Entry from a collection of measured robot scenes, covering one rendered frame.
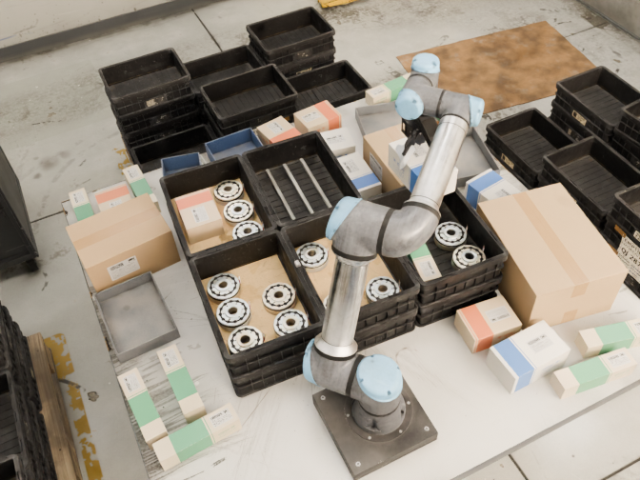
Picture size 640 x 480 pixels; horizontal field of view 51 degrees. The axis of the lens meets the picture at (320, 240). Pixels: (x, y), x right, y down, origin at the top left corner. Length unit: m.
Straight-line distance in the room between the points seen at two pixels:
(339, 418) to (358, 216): 0.64
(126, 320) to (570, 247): 1.43
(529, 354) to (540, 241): 0.36
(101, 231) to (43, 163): 1.83
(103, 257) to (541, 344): 1.39
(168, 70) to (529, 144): 1.90
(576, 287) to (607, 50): 2.88
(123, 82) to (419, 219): 2.40
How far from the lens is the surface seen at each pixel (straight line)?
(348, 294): 1.66
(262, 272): 2.14
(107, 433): 2.93
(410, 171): 2.01
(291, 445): 1.97
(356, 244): 1.58
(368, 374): 1.74
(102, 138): 4.18
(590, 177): 3.23
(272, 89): 3.45
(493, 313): 2.13
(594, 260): 2.17
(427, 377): 2.07
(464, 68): 4.44
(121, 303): 2.34
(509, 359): 2.03
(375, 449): 1.91
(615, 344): 2.20
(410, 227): 1.56
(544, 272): 2.10
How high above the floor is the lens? 2.49
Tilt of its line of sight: 49 degrees down
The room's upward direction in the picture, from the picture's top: 4 degrees counter-clockwise
